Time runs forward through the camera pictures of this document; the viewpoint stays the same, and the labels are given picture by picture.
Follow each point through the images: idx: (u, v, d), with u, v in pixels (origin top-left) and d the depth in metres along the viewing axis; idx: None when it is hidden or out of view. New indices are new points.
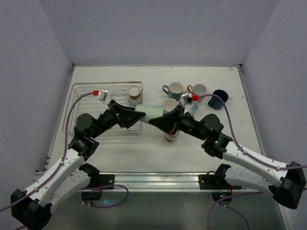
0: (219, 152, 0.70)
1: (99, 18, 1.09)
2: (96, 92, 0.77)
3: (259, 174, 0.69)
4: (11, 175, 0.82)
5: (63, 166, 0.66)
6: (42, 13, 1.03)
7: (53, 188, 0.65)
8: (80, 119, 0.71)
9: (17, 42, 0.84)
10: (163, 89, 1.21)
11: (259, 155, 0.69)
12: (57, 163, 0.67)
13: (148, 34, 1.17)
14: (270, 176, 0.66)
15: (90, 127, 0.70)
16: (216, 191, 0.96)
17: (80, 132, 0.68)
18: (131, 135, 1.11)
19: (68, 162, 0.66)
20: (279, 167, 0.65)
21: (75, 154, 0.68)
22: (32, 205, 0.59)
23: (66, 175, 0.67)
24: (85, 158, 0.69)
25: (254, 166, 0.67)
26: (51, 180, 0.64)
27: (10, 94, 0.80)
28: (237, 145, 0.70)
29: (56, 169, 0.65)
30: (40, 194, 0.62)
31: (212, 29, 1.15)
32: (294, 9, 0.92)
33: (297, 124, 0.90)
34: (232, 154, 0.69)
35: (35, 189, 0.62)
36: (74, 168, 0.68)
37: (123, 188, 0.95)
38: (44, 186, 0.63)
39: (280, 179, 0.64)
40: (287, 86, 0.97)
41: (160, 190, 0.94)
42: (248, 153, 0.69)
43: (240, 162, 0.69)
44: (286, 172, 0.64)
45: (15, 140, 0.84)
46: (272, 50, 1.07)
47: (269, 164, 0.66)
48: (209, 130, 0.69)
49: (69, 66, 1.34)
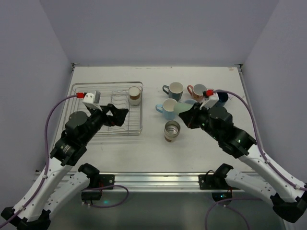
0: (239, 152, 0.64)
1: (99, 18, 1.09)
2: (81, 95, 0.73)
3: (273, 185, 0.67)
4: (11, 175, 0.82)
5: (46, 179, 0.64)
6: (42, 13, 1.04)
7: (42, 202, 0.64)
8: (74, 115, 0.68)
9: (17, 42, 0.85)
10: (163, 89, 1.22)
11: (280, 167, 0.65)
12: (41, 176, 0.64)
13: (148, 34, 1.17)
14: (285, 192, 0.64)
15: (83, 126, 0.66)
16: (216, 192, 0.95)
17: (71, 129, 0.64)
18: (131, 135, 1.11)
19: (52, 174, 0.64)
20: (298, 187, 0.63)
21: (59, 164, 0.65)
22: (22, 225, 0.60)
23: (53, 185, 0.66)
24: (70, 164, 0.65)
25: (272, 178, 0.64)
26: (37, 197, 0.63)
27: (10, 94, 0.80)
28: (260, 151, 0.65)
29: (40, 184, 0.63)
30: (28, 212, 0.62)
31: (212, 29, 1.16)
32: (294, 8, 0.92)
33: (297, 124, 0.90)
34: (253, 159, 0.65)
35: (21, 208, 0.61)
36: (60, 177, 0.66)
37: (123, 188, 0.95)
38: (30, 202, 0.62)
39: (294, 199, 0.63)
40: (287, 86, 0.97)
41: (160, 190, 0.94)
42: (270, 163, 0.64)
43: (259, 169, 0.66)
44: (302, 193, 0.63)
45: (15, 140, 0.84)
46: (272, 51, 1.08)
47: (289, 180, 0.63)
48: (214, 118, 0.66)
49: (69, 67, 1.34)
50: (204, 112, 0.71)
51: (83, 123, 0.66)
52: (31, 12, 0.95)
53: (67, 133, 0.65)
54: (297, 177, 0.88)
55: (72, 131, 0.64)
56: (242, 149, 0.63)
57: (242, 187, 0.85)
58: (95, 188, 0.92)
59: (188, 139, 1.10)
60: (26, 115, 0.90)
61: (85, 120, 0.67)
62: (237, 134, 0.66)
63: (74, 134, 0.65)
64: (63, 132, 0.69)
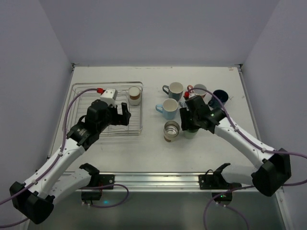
0: (212, 124, 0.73)
1: (99, 19, 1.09)
2: (100, 90, 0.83)
3: (244, 152, 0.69)
4: (11, 175, 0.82)
5: (61, 156, 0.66)
6: (42, 14, 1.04)
7: (53, 180, 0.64)
8: (96, 102, 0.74)
9: (17, 43, 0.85)
10: (163, 89, 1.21)
11: (250, 135, 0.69)
12: (56, 154, 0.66)
13: (148, 34, 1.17)
14: (252, 155, 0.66)
15: (102, 113, 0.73)
16: (215, 191, 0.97)
17: (92, 113, 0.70)
18: (131, 136, 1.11)
19: (67, 152, 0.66)
20: (265, 149, 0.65)
21: (75, 143, 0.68)
22: (31, 199, 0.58)
23: (66, 165, 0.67)
24: (85, 147, 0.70)
25: (241, 143, 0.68)
26: (50, 172, 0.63)
27: (10, 96, 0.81)
28: (230, 122, 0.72)
29: (54, 160, 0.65)
30: (40, 186, 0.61)
31: (212, 30, 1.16)
32: (293, 9, 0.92)
33: (296, 125, 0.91)
34: (223, 128, 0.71)
35: (33, 181, 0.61)
36: (74, 158, 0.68)
37: (123, 188, 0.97)
38: (43, 178, 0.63)
39: (261, 160, 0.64)
40: (287, 87, 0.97)
41: (159, 190, 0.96)
42: (239, 130, 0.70)
43: (230, 137, 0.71)
44: (270, 155, 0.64)
45: (15, 140, 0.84)
46: (272, 51, 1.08)
47: (256, 144, 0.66)
48: (188, 101, 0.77)
49: (69, 67, 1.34)
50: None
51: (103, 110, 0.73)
52: (32, 13, 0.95)
53: (86, 118, 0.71)
54: (296, 177, 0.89)
55: (92, 114, 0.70)
56: (212, 120, 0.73)
57: (235, 177, 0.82)
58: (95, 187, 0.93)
59: (188, 139, 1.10)
60: (26, 115, 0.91)
61: (105, 109, 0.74)
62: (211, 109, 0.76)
63: (94, 120, 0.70)
64: (79, 119, 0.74)
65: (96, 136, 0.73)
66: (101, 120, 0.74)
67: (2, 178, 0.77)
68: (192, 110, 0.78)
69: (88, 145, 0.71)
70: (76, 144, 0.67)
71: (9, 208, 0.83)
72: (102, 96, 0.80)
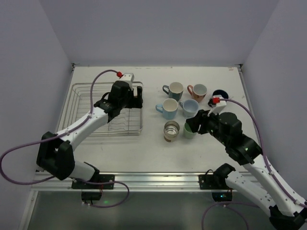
0: (244, 159, 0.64)
1: (99, 18, 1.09)
2: (120, 74, 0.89)
3: (273, 196, 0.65)
4: (11, 175, 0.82)
5: (90, 119, 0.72)
6: (42, 13, 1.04)
7: (80, 137, 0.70)
8: (121, 81, 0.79)
9: (17, 43, 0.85)
10: (163, 89, 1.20)
11: (283, 181, 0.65)
12: (86, 116, 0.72)
13: (148, 34, 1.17)
14: (283, 205, 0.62)
15: (126, 90, 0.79)
16: (216, 191, 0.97)
17: (117, 89, 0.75)
18: (131, 136, 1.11)
19: (96, 116, 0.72)
20: (298, 202, 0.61)
21: (102, 111, 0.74)
22: (64, 145, 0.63)
23: (93, 127, 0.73)
24: (108, 119, 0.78)
25: (273, 189, 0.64)
26: (79, 129, 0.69)
27: (11, 96, 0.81)
28: (265, 163, 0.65)
29: (85, 120, 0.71)
30: (71, 137, 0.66)
31: (212, 30, 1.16)
32: (293, 9, 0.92)
33: (296, 125, 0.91)
34: (257, 168, 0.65)
35: (65, 132, 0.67)
36: (99, 123, 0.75)
37: (124, 188, 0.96)
38: (74, 131, 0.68)
39: (292, 213, 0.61)
40: (287, 87, 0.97)
41: (159, 190, 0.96)
42: (274, 174, 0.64)
43: (262, 179, 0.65)
44: (301, 209, 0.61)
45: (15, 140, 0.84)
46: (272, 51, 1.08)
47: (289, 194, 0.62)
48: (224, 124, 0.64)
49: (69, 66, 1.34)
50: (213, 118, 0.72)
51: (127, 87, 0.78)
52: (32, 13, 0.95)
53: (110, 94, 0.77)
54: (296, 177, 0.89)
55: (117, 90, 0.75)
56: (247, 157, 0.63)
57: (245, 194, 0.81)
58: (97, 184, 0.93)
59: (188, 139, 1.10)
60: (26, 115, 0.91)
61: (128, 86, 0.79)
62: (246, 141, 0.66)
63: (118, 96, 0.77)
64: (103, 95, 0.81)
65: (118, 111, 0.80)
66: (124, 97, 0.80)
67: (3, 178, 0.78)
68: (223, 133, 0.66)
69: (111, 117, 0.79)
70: (104, 112, 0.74)
71: (10, 208, 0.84)
72: (122, 79, 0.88)
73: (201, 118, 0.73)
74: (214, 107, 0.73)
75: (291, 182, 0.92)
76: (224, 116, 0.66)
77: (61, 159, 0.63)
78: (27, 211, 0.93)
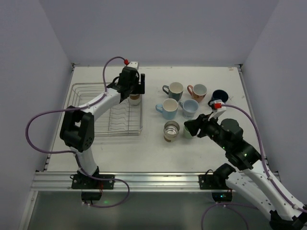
0: (243, 165, 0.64)
1: (99, 18, 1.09)
2: (126, 61, 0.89)
3: (271, 201, 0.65)
4: (11, 175, 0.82)
5: (106, 96, 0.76)
6: (42, 13, 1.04)
7: (99, 112, 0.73)
8: (129, 65, 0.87)
9: (17, 43, 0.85)
10: (163, 89, 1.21)
11: (281, 185, 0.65)
12: (101, 93, 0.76)
13: (148, 34, 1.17)
14: (282, 209, 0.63)
15: (134, 74, 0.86)
16: (216, 191, 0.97)
17: (128, 72, 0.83)
18: (131, 136, 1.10)
19: (111, 95, 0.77)
20: (296, 206, 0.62)
21: (115, 91, 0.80)
22: (87, 116, 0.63)
23: (107, 106, 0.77)
24: (120, 99, 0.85)
25: (272, 194, 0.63)
26: (98, 104, 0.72)
27: (10, 97, 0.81)
28: (264, 167, 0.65)
29: (102, 97, 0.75)
30: (92, 110, 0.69)
31: (212, 29, 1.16)
32: (294, 9, 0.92)
33: (295, 125, 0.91)
34: (256, 174, 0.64)
35: (87, 106, 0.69)
36: (112, 102, 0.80)
37: (125, 188, 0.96)
38: (93, 106, 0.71)
39: (291, 217, 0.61)
40: (287, 86, 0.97)
41: (159, 190, 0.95)
42: (273, 179, 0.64)
43: (261, 184, 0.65)
44: (300, 213, 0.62)
45: (15, 140, 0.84)
46: (272, 51, 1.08)
47: (288, 198, 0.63)
48: (227, 131, 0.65)
49: (69, 66, 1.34)
50: (213, 123, 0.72)
51: (134, 71, 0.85)
52: (32, 13, 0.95)
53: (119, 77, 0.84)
54: (297, 177, 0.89)
55: (127, 73, 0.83)
56: (247, 164, 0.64)
57: (246, 196, 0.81)
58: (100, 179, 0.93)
59: (188, 139, 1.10)
60: (26, 116, 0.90)
61: (136, 70, 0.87)
62: (245, 148, 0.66)
63: (126, 78, 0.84)
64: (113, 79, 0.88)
65: (128, 92, 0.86)
66: (133, 80, 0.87)
67: (3, 178, 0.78)
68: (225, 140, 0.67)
69: (123, 98, 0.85)
70: (117, 92, 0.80)
71: (10, 208, 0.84)
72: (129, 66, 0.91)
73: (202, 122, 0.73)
74: (214, 112, 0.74)
75: (291, 182, 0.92)
76: (226, 122, 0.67)
77: (85, 128, 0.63)
78: (27, 211, 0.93)
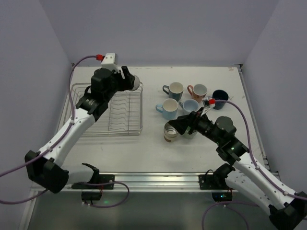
0: (232, 158, 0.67)
1: (99, 18, 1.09)
2: (100, 56, 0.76)
3: (264, 191, 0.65)
4: (11, 174, 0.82)
5: (73, 125, 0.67)
6: (42, 13, 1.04)
7: (67, 147, 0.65)
8: (100, 71, 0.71)
9: (17, 42, 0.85)
10: (163, 89, 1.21)
11: (270, 174, 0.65)
12: (68, 122, 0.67)
13: (148, 34, 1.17)
14: (273, 197, 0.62)
15: (108, 81, 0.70)
16: (216, 191, 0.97)
17: (96, 83, 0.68)
18: (131, 136, 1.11)
19: (78, 121, 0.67)
20: (286, 192, 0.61)
21: (85, 113, 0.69)
22: (49, 164, 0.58)
23: (78, 134, 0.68)
24: (96, 117, 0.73)
25: (262, 183, 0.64)
26: (63, 140, 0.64)
27: (10, 97, 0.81)
28: (251, 158, 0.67)
29: (67, 128, 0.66)
30: (55, 153, 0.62)
31: (211, 29, 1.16)
32: (293, 8, 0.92)
33: (296, 125, 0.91)
34: (244, 165, 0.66)
35: (48, 149, 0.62)
36: (84, 127, 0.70)
37: (124, 188, 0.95)
38: (57, 145, 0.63)
39: (283, 203, 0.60)
40: (287, 86, 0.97)
41: (160, 190, 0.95)
42: (260, 168, 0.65)
43: (250, 175, 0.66)
44: (292, 200, 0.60)
45: (15, 140, 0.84)
46: (272, 51, 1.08)
47: (277, 185, 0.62)
48: (220, 129, 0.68)
49: (69, 66, 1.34)
50: (204, 120, 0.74)
51: (108, 78, 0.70)
52: (31, 13, 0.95)
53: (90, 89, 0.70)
54: (296, 177, 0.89)
55: (97, 84, 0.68)
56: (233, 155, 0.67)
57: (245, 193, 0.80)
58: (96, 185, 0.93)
59: (188, 139, 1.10)
60: (26, 116, 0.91)
61: (110, 76, 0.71)
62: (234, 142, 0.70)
63: (100, 89, 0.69)
64: (85, 89, 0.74)
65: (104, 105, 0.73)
66: (107, 89, 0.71)
67: (3, 178, 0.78)
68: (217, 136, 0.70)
69: (98, 115, 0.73)
70: (88, 114, 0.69)
71: (11, 208, 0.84)
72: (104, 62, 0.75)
73: (193, 119, 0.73)
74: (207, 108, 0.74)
75: (292, 182, 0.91)
76: (219, 120, 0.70)
77: (50, 176, 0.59)
78: (27, 211, 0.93)
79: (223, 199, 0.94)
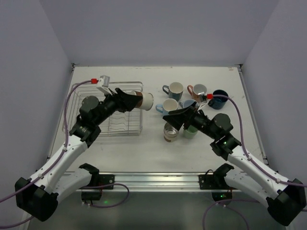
0: (225, 152, 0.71)
1: (99, 18, 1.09)
2: (95, 80, 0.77)
3: (259, 182, 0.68)
4: (11, 175, 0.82)
5: (66, 152, 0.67)
6: (42, 13, 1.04)
7: (58, 174, 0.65)
8: (87, 100, 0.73)
9: (17, 42, 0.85)
10: (163, 89, 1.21)
11: (262, 164, 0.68)
12: (61, 149, 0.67)
13: (148, 34, 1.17)
14: (267, 186, 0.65)
15: (96, 110, 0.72)
16: (216, 192, 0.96)
17: (84, 113, 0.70)
18: (131, 136, 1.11)
19: (71, 148, 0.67)
20: (279, 180, 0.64)
21: (78, 140, 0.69)
22: (39, 192, 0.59)
23: (70, 160, 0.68)
24: (88, 144, 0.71)
25: (255, 173, 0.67)
26: (55, 167, 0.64)
27: (10, 97, 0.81)
28: (243, 151, 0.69)
29: (60, 155, 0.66)
30: (46, 180, 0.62)
31: (211, 30, 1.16)
32: (294, 8, 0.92)
33: (296, 125, 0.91)
34: (237, 157, 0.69)
35: (40, 176, 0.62)
36: (76, 154, 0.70)
37: (124, 188, 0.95)
38: (49, 172, 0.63)
39: (276, 191, 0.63)
40: (287, 86, 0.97)
41: (160, 190, 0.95)
42: (253, 159, 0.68)
43: (243, 167, 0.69)
44: (285, 187, 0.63)
45: (15, 140, 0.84)
46: (272, 51, 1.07)
47: (270, 175, 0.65)
48: (218, 127, 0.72)
49: (69, 66, 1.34)
50: (202, 116, 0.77)
51: (95, 107, 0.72)
52: (31, 13, 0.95)
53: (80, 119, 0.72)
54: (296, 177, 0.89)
55: (85, 114, 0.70)
56: (226, 148, 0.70)
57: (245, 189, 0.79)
58: (95, 186, 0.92)
59: (188, 139, 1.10)
60: (26, 116, 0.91)
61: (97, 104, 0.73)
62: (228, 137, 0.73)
63: (89, 118, 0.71)
64: (77, 117, 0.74)
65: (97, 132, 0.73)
66: (96, 116, 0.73)
67: (3, 178, 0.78)
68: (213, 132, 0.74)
69: (92, 142, 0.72)
70: (81, 141, 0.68)
71: (11, 208, 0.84)
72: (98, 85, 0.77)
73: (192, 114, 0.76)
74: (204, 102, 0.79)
75: None
76: (218, 118, 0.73)
77: (39, 205, 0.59)
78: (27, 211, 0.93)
79: (222, 198, 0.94)
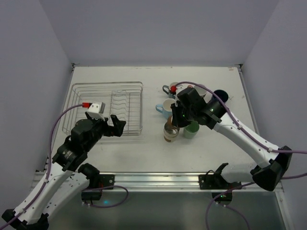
0: (212, 120, 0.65)
1: (99, 18, 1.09)
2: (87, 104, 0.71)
3: (247, 152, 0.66)
4: (10, 174, 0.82)
5: (47, 183, 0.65)
6: (42, 12, 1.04)
7: (42, 205, 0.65)
8: (80, 122, 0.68)
9: (18, 42, 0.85)
10: (163, 89, 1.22)
11: (253, 132, 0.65)
12: (42, 180, 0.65)
13: (148, 34, 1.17)
14: (258, 155, 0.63)
15: (88, 133, 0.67)
16: (216, 191, 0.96)
17: (76, 135, 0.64)
18: (131, 136, 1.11)
19: (53, 178, 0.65)
20: (271, 149, 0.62)
21: (60, 168, 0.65)
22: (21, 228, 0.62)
23: (55, 189, 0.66)
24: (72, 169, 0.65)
25: (245, 143, 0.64)
26: (36, 201, 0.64)
27: (10, 97, 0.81)
28: (232, 119, 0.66)
29: (41, 187, 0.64)
30: (28, 214, 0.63)
31: (211, 30, 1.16)
32: (293, 8, 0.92)
33: (296, 126, 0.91)
34: (226, 126, 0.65)
35: (21, 211, 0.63)
36: (62, 182, 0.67)
37: (123, 188, 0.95)
38: (30, 206, 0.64)
39: (268, 161, 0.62)
40: (287, 86, 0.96)
41: (159, 190, 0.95)
42: (242, 128, 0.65)
43: (232, 135, 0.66)
44: (276, 155, 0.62)
45: (14, 139, 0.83)
46: (272, 51, 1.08)
47: (262, 143, 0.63)
48: (181, 96, 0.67)
49: (69, 66, 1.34)
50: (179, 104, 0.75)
51: (89, 130, 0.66)
52: (31, 12, 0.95)
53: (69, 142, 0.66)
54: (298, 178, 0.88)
55: (76, 136, 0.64)
56: (210, 113, 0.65)
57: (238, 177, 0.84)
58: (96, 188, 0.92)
59: (188, 139, 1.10)
60: (26, 116, 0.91)
61: (91, 128, 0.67)
62: (206, 105, 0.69)
63: (79, 141, 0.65)
64: (66, 137, 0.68)
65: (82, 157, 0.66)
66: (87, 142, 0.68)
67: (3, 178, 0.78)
68: (187, 106, 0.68)
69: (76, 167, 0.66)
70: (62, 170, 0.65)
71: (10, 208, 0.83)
72: (89, 109, 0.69)
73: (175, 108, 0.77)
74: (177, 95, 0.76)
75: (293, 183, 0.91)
76: (183, 91, 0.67)
77: None
78: None
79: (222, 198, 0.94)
